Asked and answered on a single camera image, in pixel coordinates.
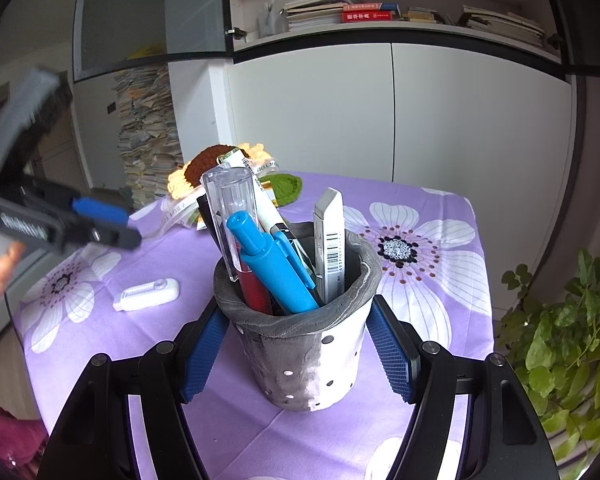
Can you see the white purple correction tape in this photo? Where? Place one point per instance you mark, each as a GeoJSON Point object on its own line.
{"type": "Point", "coordinates": [147, 294]}

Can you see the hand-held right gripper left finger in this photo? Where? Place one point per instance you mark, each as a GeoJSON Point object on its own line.
{"type": "Point", "coordinates": [205, 350]}

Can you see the black marker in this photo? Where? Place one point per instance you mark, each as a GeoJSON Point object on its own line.
{"type": "Point", "coordinates": [211, 225]}

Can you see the crochet sunflower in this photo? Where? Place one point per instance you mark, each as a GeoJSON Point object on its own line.
{"type": "Point", "coordinates": [207, 165]}

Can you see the red books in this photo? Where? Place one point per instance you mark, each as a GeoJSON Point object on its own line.
{"type": "Point", "coordinates": [370, 12]}

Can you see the grey dotted pen holder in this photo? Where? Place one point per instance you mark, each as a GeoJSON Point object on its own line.
{"type": "Point", "coordinates": [305, 355]}

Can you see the purple floral tablecloth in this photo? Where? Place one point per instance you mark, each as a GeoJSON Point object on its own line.
{"type": "Point", "coordinates": [155, 265]}

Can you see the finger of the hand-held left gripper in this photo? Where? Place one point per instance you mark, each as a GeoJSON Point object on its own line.
{"type": "Point", "coordinates": [102, 212]}
{"type": "Point", "coordinates": [25, 115]}

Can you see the red pen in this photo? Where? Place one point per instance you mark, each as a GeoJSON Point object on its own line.
{"type": "Point", "coordinates": [232, 220]}

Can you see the white bookshelf cabinet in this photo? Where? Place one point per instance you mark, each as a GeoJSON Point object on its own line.
{"type": "Point", "coordinates": [305, 110]}

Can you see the white pen cup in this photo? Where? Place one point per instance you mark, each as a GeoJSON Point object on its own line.
{"type": "Point", "coordinates": [272, 22]}

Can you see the dark glass cabinet door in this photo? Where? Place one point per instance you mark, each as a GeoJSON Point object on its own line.
{"type": "Point", "coordinates": [145, 15]}

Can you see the small stack of books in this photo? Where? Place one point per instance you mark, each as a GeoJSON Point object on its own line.
{"type": "Point", "coordinates": [425, 16]}

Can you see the tall stacks of papers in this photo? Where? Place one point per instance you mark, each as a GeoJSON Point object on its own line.
{"type": "Point", "coordinates": [145, 130]}

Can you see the person's red clothing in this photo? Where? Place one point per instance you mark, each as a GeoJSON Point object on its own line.
{"type": "Point", "coordinates": [10, 435]}

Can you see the green potted plant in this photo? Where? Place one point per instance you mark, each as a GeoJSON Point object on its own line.
{"type": "Point", "coordinates": [565, 350]}

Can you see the clear printed ribbon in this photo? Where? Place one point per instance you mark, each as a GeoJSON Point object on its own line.
{"type": "Point", "coordinates": [172, 215]}

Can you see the stack of flat books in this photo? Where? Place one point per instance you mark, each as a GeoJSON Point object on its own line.
{"type": "Point", "coordinates": [315, 12]}
{"type": "Point", "coordinates": [505, 25]}

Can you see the black wall switch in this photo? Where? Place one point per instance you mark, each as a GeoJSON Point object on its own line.
{"type": "Point", "coordinates": [112, 107]}

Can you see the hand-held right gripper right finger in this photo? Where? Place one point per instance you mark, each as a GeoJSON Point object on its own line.
{"type": "Point", "coordinates": [390, 355]}

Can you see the blue pen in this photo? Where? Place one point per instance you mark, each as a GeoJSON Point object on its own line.
{"type": "Point", "coordinates": [275, 270]}

